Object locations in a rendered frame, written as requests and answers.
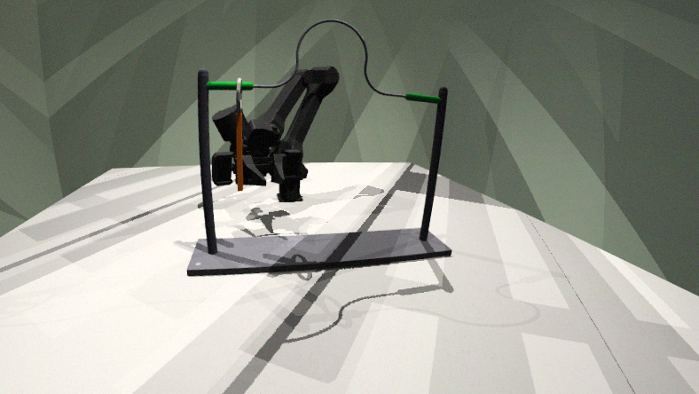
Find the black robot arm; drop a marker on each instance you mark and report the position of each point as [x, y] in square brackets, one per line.
[266, 130]

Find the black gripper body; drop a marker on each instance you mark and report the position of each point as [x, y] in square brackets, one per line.
[222, 165]

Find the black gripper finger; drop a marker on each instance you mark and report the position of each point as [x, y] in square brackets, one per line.
[278, 168]
[251, 175]

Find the orange handle with grey loop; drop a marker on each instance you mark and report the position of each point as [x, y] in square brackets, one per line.
[239, 136]

